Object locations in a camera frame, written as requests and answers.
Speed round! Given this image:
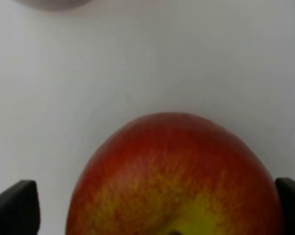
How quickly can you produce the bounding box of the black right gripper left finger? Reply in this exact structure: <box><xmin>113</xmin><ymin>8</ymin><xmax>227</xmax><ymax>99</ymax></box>
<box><xmin>0</xmin><ymin>180</ymin><xmax>40</xmax><ymax>235</ymax></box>

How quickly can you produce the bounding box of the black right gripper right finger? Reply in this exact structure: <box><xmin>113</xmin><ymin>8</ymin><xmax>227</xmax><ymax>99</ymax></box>
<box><xmin>275</xmin><ymin>178</ymin><xmax>295</xmax><ymax>235</ymax></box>

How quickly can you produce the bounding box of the red yellow apple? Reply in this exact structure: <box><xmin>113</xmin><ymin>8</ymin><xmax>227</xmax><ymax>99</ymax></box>
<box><xmin>66</xmin><ymin>113</ymin><xmax>286</xmax><ymax>235</ymax></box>

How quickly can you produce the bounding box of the pink translucent plastic cup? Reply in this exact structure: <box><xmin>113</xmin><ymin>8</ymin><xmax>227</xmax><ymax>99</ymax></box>
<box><xmin>15</xmin><ymin>0</ymin><xmax>90</xmax><ymax>11</ymax></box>

